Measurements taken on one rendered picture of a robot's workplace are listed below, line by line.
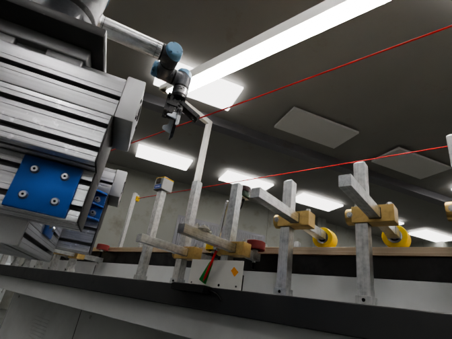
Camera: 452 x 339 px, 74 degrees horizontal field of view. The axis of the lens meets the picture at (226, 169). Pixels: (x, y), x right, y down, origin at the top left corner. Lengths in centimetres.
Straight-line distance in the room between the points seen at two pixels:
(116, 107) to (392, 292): 96
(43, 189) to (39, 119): 11
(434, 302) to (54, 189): 102
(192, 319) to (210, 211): 713
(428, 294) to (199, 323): 76
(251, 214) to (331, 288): 766
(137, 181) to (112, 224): 124
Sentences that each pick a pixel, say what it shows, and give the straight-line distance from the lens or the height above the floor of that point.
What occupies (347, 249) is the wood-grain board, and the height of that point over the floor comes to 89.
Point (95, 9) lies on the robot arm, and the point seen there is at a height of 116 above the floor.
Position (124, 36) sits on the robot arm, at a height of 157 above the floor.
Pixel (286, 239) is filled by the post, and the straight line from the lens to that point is 106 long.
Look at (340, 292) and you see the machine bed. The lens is 119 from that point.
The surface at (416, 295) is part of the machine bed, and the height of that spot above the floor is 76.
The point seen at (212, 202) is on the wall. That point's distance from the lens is 842.
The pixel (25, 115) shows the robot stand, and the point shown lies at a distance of 57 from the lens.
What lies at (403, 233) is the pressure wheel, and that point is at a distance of 118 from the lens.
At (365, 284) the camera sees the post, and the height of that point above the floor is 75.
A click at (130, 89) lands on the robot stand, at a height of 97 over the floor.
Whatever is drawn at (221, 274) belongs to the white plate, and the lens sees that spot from 118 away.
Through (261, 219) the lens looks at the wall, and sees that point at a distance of 889.
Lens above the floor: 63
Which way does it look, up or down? 25 degrees up
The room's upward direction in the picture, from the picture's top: 9 degrees clockwise
